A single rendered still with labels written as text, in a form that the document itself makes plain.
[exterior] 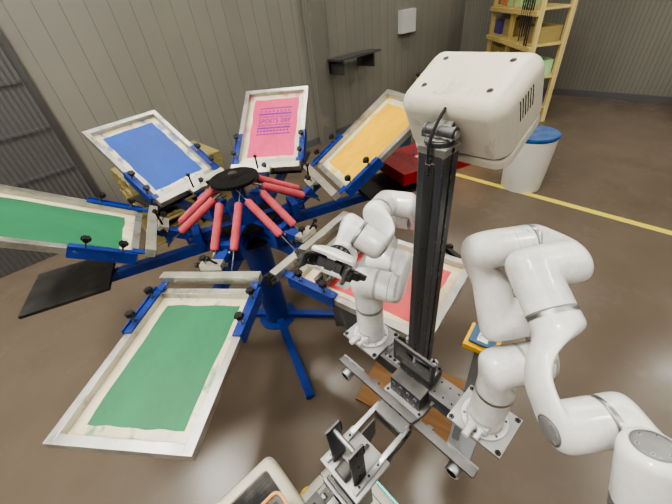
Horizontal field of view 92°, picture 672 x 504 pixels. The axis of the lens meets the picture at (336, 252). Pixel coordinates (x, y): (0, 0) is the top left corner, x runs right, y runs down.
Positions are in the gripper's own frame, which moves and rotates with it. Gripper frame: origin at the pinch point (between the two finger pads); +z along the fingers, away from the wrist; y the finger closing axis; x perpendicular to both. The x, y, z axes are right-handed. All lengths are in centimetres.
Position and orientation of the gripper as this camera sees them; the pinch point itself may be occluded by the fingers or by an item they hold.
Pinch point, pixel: (323, 268)
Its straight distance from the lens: 64.2
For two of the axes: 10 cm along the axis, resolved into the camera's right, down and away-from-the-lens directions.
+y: 9.2, 3.7, -1.4
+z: -1.8, 0.8, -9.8
